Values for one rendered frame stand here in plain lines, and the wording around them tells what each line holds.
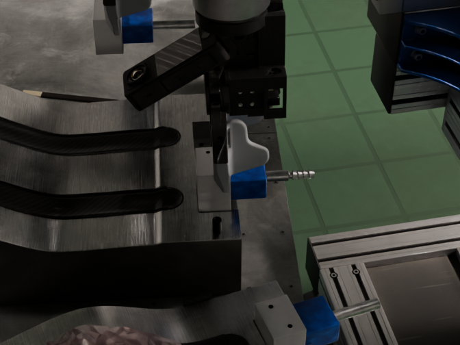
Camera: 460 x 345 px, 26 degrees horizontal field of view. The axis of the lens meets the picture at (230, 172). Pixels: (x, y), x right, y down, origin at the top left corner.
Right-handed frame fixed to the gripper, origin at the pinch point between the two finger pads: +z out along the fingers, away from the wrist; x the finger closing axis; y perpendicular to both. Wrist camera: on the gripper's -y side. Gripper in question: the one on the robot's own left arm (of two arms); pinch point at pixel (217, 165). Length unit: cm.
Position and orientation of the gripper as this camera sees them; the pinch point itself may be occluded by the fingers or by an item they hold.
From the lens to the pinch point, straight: 109.4
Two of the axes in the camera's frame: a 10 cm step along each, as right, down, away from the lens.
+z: 0.3, 7.6, 6.5
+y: 10.0, -0.6, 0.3
